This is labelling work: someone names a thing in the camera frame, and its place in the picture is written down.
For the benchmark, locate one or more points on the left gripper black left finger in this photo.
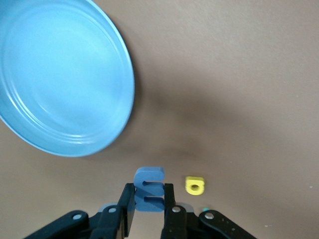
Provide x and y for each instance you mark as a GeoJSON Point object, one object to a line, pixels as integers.
{"type": "Point", "coordinates": [122, 219]}

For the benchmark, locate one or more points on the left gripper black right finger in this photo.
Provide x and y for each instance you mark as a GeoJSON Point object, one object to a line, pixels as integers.
{"type": "Point", "coordinates": [174, 224]}

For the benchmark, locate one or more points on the teal letter p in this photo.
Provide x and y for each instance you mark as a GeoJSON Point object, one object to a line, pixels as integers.
{"type": "Point", "coordinates": [205, 209]}

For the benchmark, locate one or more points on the yellow letter d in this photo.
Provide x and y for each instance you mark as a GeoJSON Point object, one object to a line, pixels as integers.
{"type": "Point", "coordinates": [190, 190]}

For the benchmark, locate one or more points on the blue letter m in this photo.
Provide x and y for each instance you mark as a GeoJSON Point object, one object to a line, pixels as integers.
{"type": "Point", "coordinates": [149, 174]}

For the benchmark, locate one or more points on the blue round plate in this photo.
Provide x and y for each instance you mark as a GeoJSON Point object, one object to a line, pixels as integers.
{"type": "Point", "coordinates": [62, 74]}

